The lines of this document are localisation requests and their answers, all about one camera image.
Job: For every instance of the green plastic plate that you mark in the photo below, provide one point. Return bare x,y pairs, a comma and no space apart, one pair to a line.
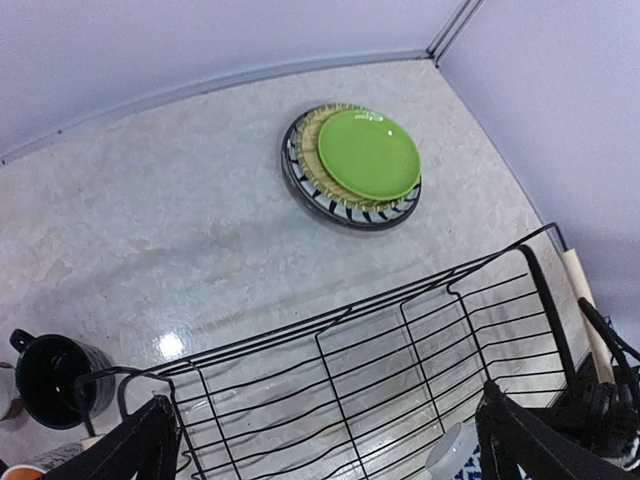
369,155

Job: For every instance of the dark teal mug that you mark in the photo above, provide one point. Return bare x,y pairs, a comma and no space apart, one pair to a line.
46,371

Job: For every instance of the left wooden rack handle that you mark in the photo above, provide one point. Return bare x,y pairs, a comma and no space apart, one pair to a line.
91,441

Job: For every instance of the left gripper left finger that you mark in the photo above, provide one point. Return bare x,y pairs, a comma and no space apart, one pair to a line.
144,446

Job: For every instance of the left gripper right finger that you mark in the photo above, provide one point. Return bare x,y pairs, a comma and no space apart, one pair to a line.
515,441

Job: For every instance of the black wire dish rack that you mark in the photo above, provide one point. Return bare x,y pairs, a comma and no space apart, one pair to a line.
364,390

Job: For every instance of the blue white patterned bowl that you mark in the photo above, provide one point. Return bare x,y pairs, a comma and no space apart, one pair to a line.
456,454

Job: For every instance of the woven bamboo plate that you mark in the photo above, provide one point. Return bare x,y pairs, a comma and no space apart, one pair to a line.
308,158

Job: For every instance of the white brown banded cup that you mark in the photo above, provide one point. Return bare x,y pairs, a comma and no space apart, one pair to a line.
11,406

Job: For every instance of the black white striped plate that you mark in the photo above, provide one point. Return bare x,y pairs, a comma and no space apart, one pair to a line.
350,212

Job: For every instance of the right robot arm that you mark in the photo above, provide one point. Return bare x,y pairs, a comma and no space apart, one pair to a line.
606,419

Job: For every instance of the right aluminium corner post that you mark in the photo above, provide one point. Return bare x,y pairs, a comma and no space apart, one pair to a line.
453,27

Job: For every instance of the white floral patterned mug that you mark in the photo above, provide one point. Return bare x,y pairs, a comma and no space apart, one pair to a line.
23,472

